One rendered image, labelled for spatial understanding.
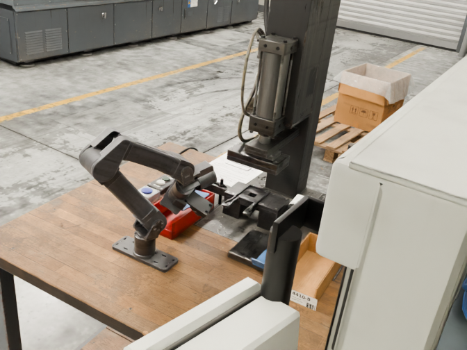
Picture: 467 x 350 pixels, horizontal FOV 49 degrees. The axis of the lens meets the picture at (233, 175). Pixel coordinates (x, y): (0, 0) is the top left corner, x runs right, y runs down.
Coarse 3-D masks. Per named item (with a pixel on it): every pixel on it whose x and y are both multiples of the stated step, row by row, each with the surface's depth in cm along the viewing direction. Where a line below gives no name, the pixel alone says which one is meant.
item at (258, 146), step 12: (288, 132) 176; (240, 144) 169; (252, 144) 160; (264, 144) 161; (276, 144) 162; (228, 156) 166; (240, 156) 163; (252, 156) 162; (264, 156) 158; (276, 156) 162; (288, 156) 165; (264, 168) 160; (276, 168) 158
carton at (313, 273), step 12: (312, 240) 158; (300, 252) 153; (312, 252) 159; (300, 264) 153; (312, 264) 153; (324, 264) 154; (336, 264) 147; (300, 276) 147; (312, 276) 148; (324, 276) 138; (300, 288) 142; (312, 288) 143; (324, 288) 141; (300, 300) 137; (312, 300) 135
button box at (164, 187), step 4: (188, 148) 220; (192, 148) 224; (180, 152) 215; (168, 176) 189; (156, 180) 186; (172, 180) 187; (148, 184) 183; (152, 184) 183; (156, 184) 183; (164, 184) 183; (168, 184) 184; (156, 188) 181; (160, 188) 181; (164, 188) 181; (160, 192) 181; (164, 192) 182; (160, 196) 181
